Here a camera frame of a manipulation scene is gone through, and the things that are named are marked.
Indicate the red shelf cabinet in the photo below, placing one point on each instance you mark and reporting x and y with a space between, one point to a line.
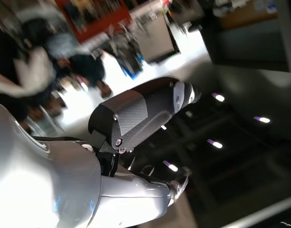
95 16

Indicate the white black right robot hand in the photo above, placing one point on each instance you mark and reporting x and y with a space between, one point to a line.
52 185

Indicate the ceiling light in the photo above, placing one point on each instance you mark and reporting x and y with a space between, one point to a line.
171 166
218 97
262 119
215 143

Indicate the large grey board panel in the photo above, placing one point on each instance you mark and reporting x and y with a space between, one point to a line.
249 47

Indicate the person in dark clothes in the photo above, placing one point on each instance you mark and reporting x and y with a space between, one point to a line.
88 69

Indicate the person in white shirt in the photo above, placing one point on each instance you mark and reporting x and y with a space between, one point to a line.
33 69

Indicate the grey display screen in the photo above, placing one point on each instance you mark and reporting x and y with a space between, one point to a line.
157 40

